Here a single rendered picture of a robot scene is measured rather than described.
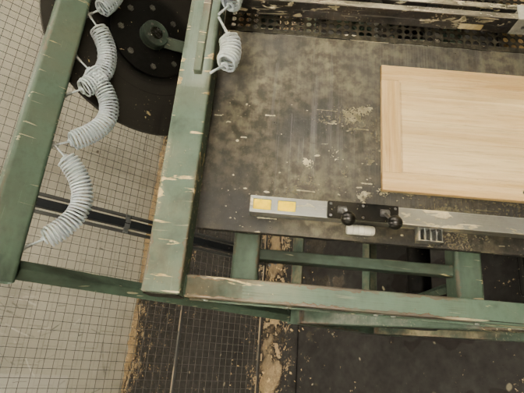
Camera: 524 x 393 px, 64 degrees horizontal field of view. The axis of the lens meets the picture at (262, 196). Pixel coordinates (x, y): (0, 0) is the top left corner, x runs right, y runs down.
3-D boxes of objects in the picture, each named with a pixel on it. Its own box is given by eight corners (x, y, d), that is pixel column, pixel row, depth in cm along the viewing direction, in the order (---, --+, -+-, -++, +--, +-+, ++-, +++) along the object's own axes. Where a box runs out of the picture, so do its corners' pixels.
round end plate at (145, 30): (228, 159, 174) (14, 74, 127) (221, 163, 178) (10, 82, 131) (246, 5, 199) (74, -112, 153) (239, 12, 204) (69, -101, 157)
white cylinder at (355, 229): (345, 235, 121) (373, 237, 121) (347, 232, 118) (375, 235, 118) (345, 224, 122) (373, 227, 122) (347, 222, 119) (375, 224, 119)
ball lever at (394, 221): (389, 219, 120) (403, 231, 107) (376, 218, 120) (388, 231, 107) (391, 206, 119) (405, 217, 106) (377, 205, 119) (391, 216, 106)
